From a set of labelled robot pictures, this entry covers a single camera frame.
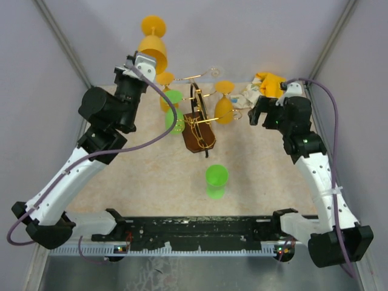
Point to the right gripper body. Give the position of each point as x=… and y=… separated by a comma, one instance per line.
x=274, y=119

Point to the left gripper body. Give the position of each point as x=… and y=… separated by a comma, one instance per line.
x=127, y=82

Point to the yellow plastic goblet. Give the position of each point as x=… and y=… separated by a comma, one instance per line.
x=165, y=79

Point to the green goblet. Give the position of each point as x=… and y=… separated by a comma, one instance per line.
x=217, y=177
x=178, y=119

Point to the clear wine glass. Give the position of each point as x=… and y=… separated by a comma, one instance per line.
x=216, y=71

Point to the green goblet front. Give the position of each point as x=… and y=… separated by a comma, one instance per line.
x=217, y=177

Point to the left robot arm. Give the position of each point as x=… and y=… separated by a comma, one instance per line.
x=110, y=116

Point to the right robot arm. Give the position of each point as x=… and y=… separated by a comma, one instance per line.
x=337, y=237

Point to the yellow floral cloth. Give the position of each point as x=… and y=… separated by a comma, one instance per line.
x=264, y=84

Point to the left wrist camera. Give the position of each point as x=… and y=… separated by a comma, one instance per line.
x=146, y=64

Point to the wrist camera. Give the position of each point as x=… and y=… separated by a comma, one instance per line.
x=292, y=89
x=146, y=64

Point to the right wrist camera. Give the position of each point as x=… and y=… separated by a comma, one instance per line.
x=292, y=89

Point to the gold wire wine glass rack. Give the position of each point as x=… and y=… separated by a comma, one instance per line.
x=198, y=134

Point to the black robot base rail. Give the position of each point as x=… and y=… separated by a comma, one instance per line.
x=191, y=233

